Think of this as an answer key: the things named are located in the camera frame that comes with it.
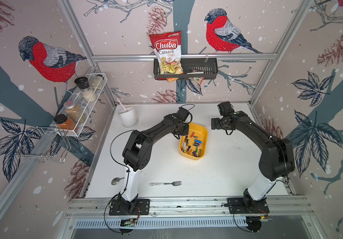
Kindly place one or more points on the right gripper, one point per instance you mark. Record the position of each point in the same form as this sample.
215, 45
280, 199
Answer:
214, 122

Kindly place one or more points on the yellow plastic storage box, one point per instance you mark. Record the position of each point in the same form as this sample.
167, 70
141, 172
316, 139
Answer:
193, 144

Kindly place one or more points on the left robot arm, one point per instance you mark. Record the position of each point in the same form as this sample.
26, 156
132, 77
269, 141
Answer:
138, 149

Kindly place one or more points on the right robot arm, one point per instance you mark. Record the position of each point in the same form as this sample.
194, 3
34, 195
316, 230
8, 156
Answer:
276, 161

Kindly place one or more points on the white ceramic cup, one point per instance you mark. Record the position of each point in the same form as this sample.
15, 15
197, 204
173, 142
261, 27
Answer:
129, 117

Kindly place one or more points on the red Chuba cassava chips bag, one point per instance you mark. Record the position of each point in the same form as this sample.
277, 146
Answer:
167, 48

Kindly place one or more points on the metal fork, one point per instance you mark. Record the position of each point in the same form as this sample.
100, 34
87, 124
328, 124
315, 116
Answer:
175, 183

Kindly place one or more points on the pale spice jar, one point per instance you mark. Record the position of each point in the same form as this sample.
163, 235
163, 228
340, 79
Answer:
98, 82

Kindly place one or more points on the black lid spice jar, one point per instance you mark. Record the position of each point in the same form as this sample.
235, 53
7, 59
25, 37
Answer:
87, 92

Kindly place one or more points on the silver lid spice jar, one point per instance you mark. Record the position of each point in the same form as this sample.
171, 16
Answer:
75, 112

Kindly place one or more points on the orange spice jar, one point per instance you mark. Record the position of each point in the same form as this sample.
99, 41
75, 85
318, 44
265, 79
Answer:
64, 122

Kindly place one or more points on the black wall basket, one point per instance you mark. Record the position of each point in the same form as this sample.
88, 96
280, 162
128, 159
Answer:
192, 68

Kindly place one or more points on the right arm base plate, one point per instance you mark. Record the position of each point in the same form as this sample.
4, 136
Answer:
234, 206

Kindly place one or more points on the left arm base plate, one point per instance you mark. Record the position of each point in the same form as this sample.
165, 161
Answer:
141, 208

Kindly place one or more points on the white wire spice rack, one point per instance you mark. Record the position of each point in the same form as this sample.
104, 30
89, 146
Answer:
82, 131

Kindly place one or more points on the wire hanger rack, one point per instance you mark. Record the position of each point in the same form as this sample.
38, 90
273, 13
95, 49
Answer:
53, 146

